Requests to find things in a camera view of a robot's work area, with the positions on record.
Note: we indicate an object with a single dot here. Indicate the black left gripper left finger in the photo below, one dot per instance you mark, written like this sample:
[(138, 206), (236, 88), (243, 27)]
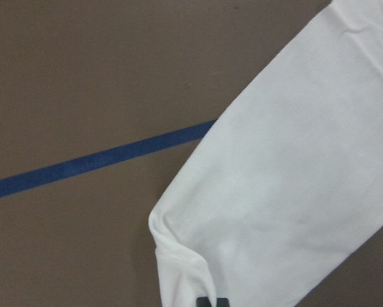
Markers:
[(202, 302)]

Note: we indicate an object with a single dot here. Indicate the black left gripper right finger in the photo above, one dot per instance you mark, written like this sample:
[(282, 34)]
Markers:
[(222, 302)]

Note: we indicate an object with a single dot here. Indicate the white long-sleeve printed shirt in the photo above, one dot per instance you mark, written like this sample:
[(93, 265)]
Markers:
[(288, 182)]

